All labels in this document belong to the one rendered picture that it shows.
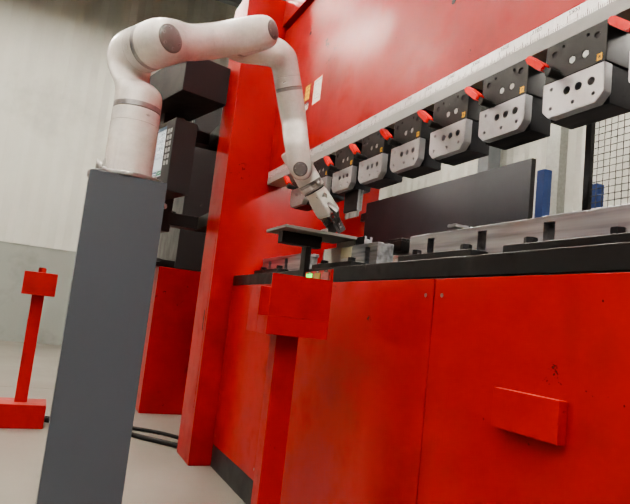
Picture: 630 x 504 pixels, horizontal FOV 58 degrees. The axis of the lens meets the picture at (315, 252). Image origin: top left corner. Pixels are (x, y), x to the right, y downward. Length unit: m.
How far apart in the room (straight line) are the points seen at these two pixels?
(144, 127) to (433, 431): 0.99
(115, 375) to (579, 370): 0.99
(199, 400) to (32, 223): 6.25
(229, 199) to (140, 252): 1.38
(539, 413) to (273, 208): 2.02
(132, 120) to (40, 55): 7.77
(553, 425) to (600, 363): 0.13
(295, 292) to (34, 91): 7.90
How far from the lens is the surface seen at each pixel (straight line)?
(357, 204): 2.01
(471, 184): 2.35
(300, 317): 1.44
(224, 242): 2.75
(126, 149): 1.51
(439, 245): 1.53
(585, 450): 1.03
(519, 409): 1.09
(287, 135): 1.92
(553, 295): 1.07
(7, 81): 9.15
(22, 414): 3.39
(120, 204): 1.45
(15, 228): 8.71
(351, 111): 2.14
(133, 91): 1.55
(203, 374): 2.74
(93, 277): 1.43
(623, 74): 1.31
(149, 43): 1.56
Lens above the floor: 0.70
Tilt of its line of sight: 7 degrees up
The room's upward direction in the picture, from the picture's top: 6 degrees clockwise
